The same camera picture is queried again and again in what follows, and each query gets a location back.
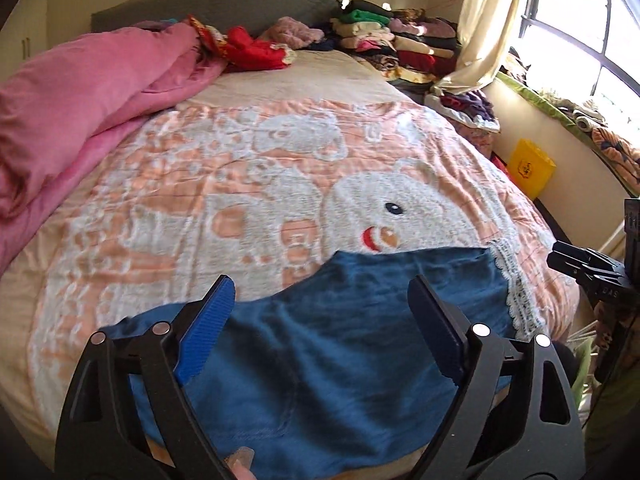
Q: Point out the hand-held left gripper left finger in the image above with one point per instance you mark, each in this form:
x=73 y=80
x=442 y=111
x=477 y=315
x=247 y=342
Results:
x=207 y=330

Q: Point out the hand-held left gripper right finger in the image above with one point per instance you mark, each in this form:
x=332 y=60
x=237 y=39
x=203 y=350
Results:
x=435 y=330

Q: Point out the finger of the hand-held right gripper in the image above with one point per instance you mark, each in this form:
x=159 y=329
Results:
x=585 y=276
x=585 y=257

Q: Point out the blue denim pants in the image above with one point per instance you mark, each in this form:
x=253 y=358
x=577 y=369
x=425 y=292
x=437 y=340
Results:
x=325 y=360

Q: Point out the orange patterned cloth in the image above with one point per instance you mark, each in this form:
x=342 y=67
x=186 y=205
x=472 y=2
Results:
x=615 y=147

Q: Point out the yellow box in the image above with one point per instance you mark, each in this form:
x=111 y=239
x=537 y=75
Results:
x=530 y=167

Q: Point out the peach and white printed blanket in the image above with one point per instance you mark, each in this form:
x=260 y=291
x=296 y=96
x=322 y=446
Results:
x=200 y=200

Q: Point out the grey and white cloth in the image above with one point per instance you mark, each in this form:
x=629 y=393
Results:
x=585 y=117

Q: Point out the green windowsill mat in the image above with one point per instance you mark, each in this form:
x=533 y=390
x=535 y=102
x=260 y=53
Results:
x=550 y=105

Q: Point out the heap of purple clothes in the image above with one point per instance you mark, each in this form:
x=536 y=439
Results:
x=465 y=102

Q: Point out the cream curtain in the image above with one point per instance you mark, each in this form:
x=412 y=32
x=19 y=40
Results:
x=485 y=20

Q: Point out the pink quilt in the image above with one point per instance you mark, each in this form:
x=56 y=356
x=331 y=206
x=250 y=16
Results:
x=75 y=100

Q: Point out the cream bed sheet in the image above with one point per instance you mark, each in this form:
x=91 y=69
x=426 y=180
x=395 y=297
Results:
x=310 y=75

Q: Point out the red garment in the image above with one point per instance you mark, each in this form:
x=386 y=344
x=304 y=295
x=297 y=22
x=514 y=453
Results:
x=250 y=52

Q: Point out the pile of folded clothes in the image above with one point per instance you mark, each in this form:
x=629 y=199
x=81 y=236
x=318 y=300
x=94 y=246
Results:
x=400 y=45

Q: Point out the purple fluffy cloth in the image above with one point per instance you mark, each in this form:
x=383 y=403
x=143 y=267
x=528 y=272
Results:
x=292 y=32

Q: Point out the grey padded headboard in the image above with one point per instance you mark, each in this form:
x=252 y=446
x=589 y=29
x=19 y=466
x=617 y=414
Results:
x=240 y=2

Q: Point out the window with dark frame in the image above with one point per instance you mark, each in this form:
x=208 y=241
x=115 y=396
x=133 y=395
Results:
x=560 y=45

